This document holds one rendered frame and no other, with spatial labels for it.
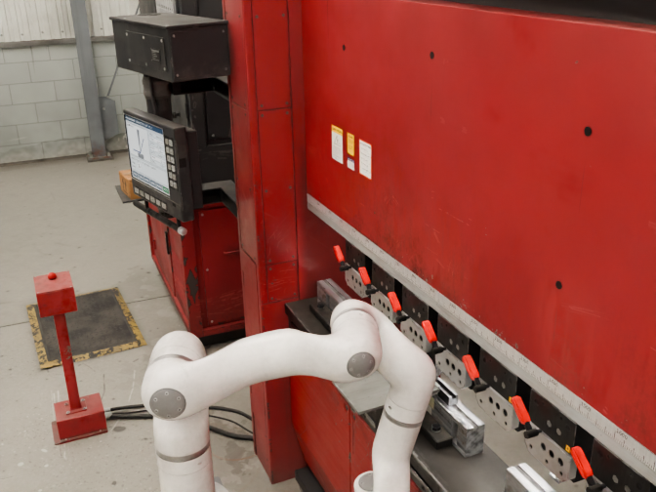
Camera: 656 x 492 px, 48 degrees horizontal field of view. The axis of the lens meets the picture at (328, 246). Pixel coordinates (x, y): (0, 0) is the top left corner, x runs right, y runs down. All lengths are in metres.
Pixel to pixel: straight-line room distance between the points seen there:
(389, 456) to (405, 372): 0.21
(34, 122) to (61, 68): 0.65
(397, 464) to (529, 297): 0.47
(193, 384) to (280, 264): 1.41
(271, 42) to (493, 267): 1.25
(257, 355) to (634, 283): 0.73
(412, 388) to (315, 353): 0.23
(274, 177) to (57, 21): 6.02
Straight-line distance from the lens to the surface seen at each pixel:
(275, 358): 1.51
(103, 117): 8.57
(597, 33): 1.43
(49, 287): 3.50
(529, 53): 1.58
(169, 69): 2.71
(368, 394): 2.15
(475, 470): 2.11
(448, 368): 2.05
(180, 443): 1.63
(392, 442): 1.66
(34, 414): 4.12
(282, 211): 2.78
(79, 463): 3.71
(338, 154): 2.47
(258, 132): 2.67
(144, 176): 3.03
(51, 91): 8.63
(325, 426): 2.80
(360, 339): 1.46
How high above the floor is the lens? 2.21
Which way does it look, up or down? 23 degrees down
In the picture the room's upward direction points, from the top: 1 degrees counter-clockwise
